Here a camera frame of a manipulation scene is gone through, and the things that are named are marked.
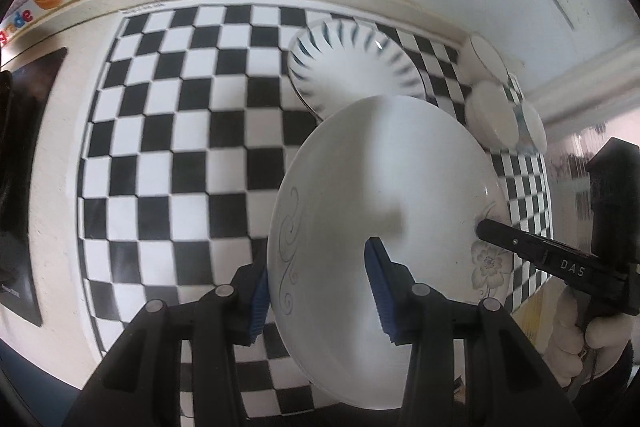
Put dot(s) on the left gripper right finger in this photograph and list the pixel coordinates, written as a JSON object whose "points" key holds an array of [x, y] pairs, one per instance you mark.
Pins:
{"points": [[506, 381]]}

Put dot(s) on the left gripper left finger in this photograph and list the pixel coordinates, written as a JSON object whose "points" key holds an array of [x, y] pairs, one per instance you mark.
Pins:
{"points": [[138, 381]]}

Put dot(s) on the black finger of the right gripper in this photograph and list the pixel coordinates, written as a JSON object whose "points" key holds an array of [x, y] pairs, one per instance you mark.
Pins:
{"points": [[575, 268]]}

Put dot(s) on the white bowl blue rim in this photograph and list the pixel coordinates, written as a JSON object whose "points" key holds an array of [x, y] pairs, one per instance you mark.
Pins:
{"points": [[532, 137]]}

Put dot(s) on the white plate blue leaf pattern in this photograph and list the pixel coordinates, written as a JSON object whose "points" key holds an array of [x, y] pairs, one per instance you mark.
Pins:
{"points": [[334, 63]]}

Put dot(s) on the white gloved right hand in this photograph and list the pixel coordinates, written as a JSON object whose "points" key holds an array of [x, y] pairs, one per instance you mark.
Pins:
{"points": [[607, 336]]}

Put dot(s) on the black stove top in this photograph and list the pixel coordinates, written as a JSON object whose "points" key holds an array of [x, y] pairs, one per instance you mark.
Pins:
{"points": [[24, 97]]}

